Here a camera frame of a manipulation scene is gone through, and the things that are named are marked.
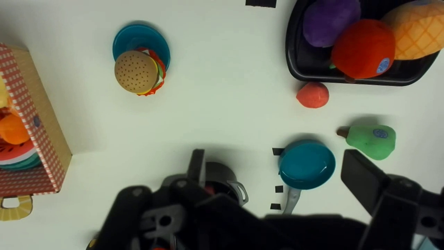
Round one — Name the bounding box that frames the purple plush eggplant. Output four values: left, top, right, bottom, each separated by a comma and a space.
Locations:
302, 0, 361, 49

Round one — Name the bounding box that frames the orange plush pineapple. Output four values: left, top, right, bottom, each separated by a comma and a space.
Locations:
381, 0, 444, 62

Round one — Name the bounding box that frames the yellow toy banana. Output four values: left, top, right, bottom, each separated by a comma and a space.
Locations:
0, 75, 10, 113

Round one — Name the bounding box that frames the toy hamburger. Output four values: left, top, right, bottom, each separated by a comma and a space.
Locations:
113, 48, 167, 98

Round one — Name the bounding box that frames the green plush pear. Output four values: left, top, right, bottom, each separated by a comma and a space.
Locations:
335, 123, 398, 162

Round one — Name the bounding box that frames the toy watermelon slice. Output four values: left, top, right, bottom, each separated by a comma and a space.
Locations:
0, 139, 41, 173

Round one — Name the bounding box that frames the small teal plate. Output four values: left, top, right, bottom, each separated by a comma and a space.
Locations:
110, 21, 171, 75

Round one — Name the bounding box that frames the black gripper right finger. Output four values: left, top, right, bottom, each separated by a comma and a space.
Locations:
339, 149, 388, 217

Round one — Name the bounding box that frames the red plush apple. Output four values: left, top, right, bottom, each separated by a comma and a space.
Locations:
330, 19, 396, 81

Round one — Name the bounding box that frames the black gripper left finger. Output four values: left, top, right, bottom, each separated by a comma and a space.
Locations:
185, 149, 206, 188

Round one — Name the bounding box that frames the black cooking pot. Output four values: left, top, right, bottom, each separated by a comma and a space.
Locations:
202, 162, 249, 207

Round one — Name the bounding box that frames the orange toy fruit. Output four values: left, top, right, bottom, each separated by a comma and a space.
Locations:
0, 112, 30, 146

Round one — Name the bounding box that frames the teal frying pan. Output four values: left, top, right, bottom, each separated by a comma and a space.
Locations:
277, 139, 337, 216

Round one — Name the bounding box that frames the small red plush peach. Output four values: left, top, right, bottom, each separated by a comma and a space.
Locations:
295, 81, 330, 110

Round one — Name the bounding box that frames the black plastic tray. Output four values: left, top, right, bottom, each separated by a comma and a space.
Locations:
284, 0, 441, 88

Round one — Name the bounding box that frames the black tape strip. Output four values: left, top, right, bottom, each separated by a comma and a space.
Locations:
244, 0, 277, 9

